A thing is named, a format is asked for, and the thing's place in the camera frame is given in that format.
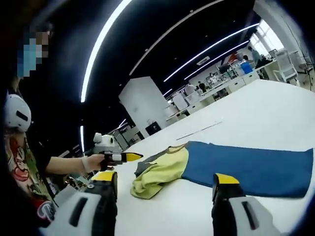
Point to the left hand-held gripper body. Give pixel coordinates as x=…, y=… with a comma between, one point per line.
x=104, y=143

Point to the white worn device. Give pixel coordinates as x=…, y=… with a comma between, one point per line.
x=16, y=113

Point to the ceiling light strip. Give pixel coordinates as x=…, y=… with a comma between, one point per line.
x=216, y=59
x=94, y=49
x=209, y=50

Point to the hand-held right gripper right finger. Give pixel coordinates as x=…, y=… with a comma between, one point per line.
x=224, y=211

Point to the yellow and blue garment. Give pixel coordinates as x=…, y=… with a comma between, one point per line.
x=246, y=164

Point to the person's left hand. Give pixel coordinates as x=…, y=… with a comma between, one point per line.
x=96, y=162

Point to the white mesh office chair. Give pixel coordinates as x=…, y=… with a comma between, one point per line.
x=286, y=66

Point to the black square panel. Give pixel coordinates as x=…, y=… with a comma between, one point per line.
x=153, y=128

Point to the person's printed shirt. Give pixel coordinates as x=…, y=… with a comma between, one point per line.
x=27, y=172

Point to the white office desks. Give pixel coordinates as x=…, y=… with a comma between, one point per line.
x=216, y=91

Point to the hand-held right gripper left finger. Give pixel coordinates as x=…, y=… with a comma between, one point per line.
x=105, y=209

